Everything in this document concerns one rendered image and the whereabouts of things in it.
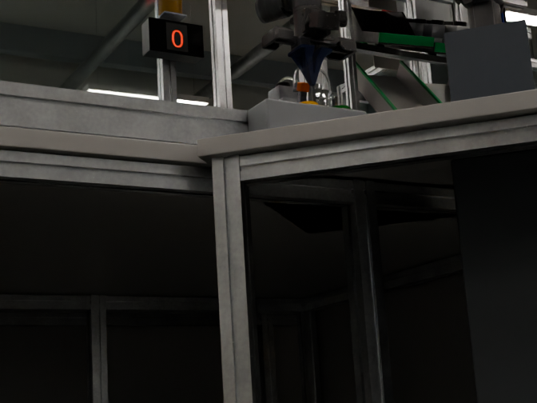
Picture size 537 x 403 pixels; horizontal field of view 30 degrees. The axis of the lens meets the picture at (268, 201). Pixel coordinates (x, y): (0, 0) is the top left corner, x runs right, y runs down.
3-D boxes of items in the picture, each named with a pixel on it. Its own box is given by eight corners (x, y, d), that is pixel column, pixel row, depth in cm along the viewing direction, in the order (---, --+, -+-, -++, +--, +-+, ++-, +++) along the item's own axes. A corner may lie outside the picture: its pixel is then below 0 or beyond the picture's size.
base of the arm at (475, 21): (504, 29, 175) (500, -2, 176) (467, 36, 176) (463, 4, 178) (507, 44, 181) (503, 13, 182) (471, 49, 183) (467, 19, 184)
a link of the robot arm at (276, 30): (258, 9, 196) (273, -4, 191) (338, 23, 205) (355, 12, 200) (260, 48, 194) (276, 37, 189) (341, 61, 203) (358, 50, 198)
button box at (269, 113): (369, 142, 180) (367, 109, 181) (268, 131, 170) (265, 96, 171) (348, 153, 186) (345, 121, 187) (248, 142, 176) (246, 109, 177)
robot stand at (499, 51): (540, 131, 165) (526, 18, 170) (455, 142, 169) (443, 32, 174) (542, 152, 179) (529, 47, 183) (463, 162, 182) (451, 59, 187)
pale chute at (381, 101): (448, 134, 209) (455, 115, 207) (391, 132, 205) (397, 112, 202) (397, 77, 232) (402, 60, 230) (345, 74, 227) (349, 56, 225)
